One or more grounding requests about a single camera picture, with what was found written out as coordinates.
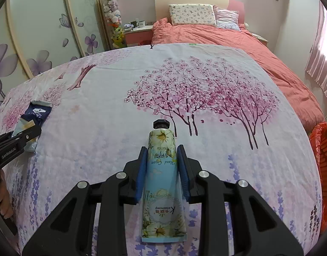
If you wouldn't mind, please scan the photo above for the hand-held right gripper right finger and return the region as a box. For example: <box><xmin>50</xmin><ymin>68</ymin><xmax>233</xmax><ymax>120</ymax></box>
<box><xmin>177</xmin><ymin>144</ymin><xmax>304</xmax><ymax>256</ymax></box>

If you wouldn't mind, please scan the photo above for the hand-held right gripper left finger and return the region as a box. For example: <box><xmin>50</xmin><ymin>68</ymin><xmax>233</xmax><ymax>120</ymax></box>
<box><xmin>22</xmin><ymin>147</ymin><xmax>148</xmax><ymax>256</ymax></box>

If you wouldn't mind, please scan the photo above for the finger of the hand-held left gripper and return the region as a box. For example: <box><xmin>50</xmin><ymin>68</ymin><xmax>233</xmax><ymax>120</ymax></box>
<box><xmin>10</xmin><ymin>126</ymin><xmax>43</xmax><ymax>152</ymax></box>

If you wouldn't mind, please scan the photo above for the floral hand cream tube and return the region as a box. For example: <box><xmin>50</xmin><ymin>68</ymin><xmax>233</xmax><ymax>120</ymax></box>
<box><xmin>141</xmin><ymin>119</ymin><xmax>188</xmax><ymax>244</ymax></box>

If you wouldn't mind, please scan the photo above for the dark blue foil packet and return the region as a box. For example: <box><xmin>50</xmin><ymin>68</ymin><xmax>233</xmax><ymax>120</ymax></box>
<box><xmin>21</xmin><ymin>100</ymin><xmax>52</xmax><ymax>128</ymax></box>

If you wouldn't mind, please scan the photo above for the red plastic basket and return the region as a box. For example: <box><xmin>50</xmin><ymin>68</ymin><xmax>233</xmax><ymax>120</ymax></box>
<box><xmin>309</xmin><ymin>122</ymin><xmax>327</xmax><ymax>232</ymax></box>

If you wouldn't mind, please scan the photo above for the person's left hand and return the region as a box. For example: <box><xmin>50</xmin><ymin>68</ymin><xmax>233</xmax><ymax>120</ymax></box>
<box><xmin>0</xmin><ymin>171</ymin><xmax>14</xmax><ymax>219</ymax></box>

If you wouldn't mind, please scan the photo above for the floral tablecloth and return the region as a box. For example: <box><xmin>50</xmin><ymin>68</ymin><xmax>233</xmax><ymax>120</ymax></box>
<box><xmin>0</xmin><ymin>43</ymin><xmax>324</xmax><ymax>256</ymax></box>

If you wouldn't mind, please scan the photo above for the wardrobe with purple flowers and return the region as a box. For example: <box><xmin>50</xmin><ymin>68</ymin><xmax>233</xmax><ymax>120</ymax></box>
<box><xmin>0</xmin><ymin>0</ymin><xmax>111</xmax><ymax>104</ymax></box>

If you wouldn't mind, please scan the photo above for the bed with coral duvet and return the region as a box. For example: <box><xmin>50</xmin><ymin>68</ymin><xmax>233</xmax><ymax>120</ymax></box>
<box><xmin>151</xmin><ymin>17</ymin><xmax>326</xmax><ymax>134</ymax></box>

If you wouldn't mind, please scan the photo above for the pink nightstand with mug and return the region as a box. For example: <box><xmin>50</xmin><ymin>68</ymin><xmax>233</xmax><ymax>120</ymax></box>
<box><xmin>123</xmin><ymin>25</ymin><xmax>154</xmax><ymax>47</ymax></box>

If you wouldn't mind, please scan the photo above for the column of plush toys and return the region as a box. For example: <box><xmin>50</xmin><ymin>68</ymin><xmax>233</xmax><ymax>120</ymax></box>
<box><xmin>103</xmin><ymin>0</ymin><xmax>126</xmax><ymax>50</ymax></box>

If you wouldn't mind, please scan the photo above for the floral pillow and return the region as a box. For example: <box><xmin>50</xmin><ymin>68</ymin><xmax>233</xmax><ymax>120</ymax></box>
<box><xmin>169</xmin><ymin>4</ymin><xmax>217</xmax><ymax>27</ymax></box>

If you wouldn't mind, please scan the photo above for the striped pink pillow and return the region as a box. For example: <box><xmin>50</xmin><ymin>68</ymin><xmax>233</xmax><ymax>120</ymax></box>
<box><xmin>213</xmin><ymin>5</ymin><xmax>241</xmax><ymax>30</ymax></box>

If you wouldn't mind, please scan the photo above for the pink curtain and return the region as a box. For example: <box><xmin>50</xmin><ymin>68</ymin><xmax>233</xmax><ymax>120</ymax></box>
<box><xmin>305</xmin><ymin>0</ymin><xmax>327</xmax><ymax>98</ymax></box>

